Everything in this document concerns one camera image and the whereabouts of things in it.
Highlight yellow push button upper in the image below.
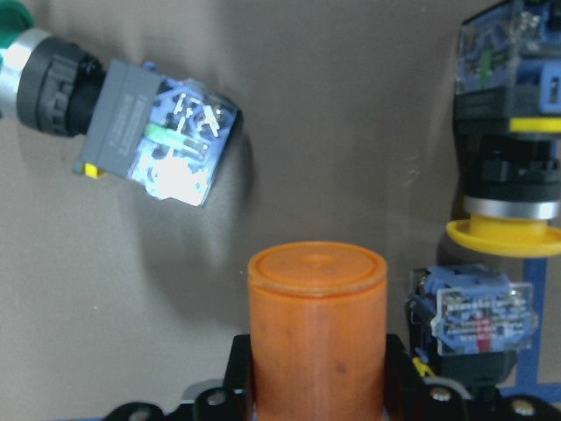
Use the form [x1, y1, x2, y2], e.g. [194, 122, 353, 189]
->
[446, 1, 560, 258]

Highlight plain orange cylinder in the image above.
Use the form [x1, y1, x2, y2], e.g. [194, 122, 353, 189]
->
[248, 241, 387, 420]

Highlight yellow push button lower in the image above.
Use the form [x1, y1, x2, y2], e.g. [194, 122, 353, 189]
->
[405, 264, 539, 400]

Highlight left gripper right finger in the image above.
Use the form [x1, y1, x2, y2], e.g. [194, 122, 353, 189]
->
[384, 333, 428, 421]

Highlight yellow push button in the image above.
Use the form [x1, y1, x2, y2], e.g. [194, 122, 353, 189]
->
[446, 1, 560, 258]
[405, 264, 539, 400]

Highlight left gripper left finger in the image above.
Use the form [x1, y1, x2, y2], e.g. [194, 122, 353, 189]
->
[223, 334, 254, 421]

